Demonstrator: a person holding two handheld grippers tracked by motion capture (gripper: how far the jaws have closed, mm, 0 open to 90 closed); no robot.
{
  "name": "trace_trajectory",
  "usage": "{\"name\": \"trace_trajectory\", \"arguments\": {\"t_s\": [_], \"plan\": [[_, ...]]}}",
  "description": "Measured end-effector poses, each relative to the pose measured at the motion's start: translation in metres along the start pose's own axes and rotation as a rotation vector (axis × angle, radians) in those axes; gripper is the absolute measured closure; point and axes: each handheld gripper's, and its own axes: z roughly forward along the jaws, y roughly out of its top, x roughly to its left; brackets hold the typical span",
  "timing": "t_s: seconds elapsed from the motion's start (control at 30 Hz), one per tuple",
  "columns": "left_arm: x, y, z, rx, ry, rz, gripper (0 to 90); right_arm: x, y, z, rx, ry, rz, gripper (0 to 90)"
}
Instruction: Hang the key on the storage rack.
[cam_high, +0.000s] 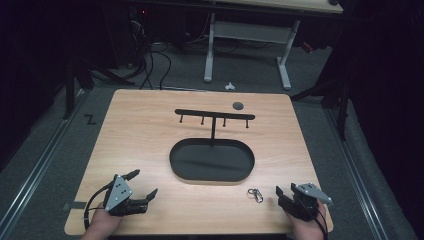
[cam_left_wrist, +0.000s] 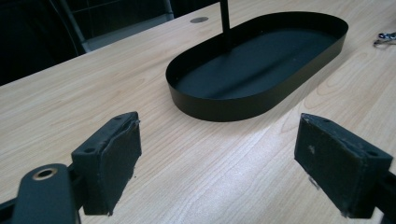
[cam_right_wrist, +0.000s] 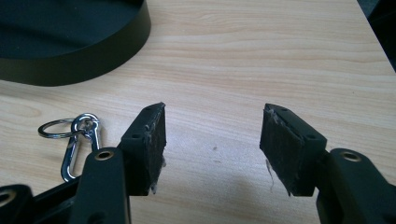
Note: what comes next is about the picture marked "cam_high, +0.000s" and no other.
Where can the grey metal frame desk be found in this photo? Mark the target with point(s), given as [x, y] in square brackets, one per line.
[250, 33]

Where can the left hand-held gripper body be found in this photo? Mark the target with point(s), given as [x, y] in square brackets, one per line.
[118, 195]

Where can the person's left hand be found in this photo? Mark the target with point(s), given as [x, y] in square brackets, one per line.
[102, 225]

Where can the black metal stand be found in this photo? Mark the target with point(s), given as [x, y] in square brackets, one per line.
[333, 96]
[80, 76]

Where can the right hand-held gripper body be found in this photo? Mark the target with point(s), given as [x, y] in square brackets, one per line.
[306, 198]

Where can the grey tape strip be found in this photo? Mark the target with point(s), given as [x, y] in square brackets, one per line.
[74, 205]

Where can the black floor tape mark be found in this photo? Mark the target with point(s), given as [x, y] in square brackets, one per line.
[90, 119]

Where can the person's right hand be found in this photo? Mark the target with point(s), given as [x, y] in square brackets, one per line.
[309, 226]

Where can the black key holder stand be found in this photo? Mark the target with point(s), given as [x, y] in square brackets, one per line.
[212, 160]

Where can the white crumpled paper scrap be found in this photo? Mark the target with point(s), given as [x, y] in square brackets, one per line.
[229, 86]

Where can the black round grommet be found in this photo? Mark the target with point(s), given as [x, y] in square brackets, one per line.
[238, 106]

